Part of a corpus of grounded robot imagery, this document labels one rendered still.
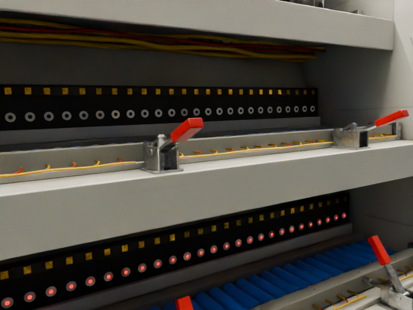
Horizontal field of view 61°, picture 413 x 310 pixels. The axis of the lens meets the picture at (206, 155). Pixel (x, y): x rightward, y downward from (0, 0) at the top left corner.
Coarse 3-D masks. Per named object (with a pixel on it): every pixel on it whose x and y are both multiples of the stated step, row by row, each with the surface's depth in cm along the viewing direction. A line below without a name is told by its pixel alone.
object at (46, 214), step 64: (64, 128) 44; (128, 128) 48; (256, 128) 59; (0, 192) 25; (64, 192) 26; (128, 192) 28; (192, 192) 31; (256, 192) 35; (320, 192) 40; (0, 256) 24
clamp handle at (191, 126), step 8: (192, 120) 26; (200, 120) 26; (184, 128) 26; (192, 128) 26; (200, 128) 26; (160, 136) 32; (176, 136) 28; (184, 136) 27; (160, 144) 32; (168, 144) 30; (176, 144) 30; (160, 152) 32
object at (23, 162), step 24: (120, 144) 34; (192, 144) 37; (216, 144) 39; (240, 144) 41; (264, 144) 42; (288, 144) 43; (312, 144) 44; (0, 168) 29; (24, 168) 29; (48, 168) 29; (72, 168) 30
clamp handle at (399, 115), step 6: (390, 114) 40; (396, 114) 40; (402, 114) 39; (408, 114) 40; (378, 120) 42; (384, 120) 41; (390, 120) 40; (396, 120) 40; (354, 126) 45; (366, 126) 43; (372, 126) 42; (378, 126) 42; (360, 132) 44
